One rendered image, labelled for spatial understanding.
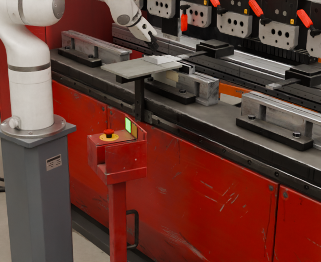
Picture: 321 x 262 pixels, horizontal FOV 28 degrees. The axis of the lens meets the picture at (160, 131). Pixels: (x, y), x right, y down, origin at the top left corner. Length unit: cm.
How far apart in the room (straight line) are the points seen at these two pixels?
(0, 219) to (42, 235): 156
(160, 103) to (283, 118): 52
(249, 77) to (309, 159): 69
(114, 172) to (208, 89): 48
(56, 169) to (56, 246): 26
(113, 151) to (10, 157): 47
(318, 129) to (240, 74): 65
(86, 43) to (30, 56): 127
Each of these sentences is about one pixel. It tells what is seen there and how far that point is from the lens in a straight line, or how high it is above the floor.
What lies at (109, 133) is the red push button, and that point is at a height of 80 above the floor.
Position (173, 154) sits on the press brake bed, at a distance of 250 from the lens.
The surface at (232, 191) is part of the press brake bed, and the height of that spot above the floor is 66.
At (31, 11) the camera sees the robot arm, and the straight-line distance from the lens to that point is 178.
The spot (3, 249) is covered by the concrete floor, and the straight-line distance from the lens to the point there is 328.
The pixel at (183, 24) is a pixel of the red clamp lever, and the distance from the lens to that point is 242.
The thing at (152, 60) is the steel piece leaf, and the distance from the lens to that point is 257.
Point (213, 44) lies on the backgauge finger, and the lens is 273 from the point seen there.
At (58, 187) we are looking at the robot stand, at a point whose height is 82.
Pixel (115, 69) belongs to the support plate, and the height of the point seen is 100.
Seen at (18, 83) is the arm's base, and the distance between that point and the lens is 186.
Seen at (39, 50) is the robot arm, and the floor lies 124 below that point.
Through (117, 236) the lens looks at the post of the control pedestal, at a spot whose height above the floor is 40.
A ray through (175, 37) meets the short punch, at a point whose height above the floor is 109.
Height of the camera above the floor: 170
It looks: 22 degrees down
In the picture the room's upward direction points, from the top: straight up
